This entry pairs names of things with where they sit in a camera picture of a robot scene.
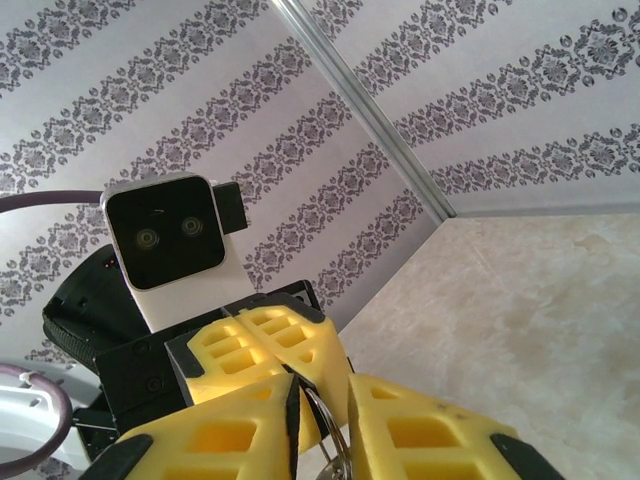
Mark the left aluminium corner post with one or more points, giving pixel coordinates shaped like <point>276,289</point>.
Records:
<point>360,95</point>

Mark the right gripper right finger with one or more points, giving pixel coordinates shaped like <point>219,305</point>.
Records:
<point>425,440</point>

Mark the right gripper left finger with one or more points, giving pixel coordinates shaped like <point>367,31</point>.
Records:
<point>210,440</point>

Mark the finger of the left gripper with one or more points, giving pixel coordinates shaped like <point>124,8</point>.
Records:
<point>320,350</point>
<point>225,360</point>

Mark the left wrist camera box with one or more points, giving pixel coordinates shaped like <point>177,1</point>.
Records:
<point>165,235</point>

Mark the grey wall base trim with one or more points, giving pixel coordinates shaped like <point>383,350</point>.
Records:
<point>550,210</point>

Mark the grey metal keyring holder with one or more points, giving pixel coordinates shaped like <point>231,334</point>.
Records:
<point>326,416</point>

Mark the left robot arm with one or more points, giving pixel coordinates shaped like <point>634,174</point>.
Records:
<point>20,425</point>

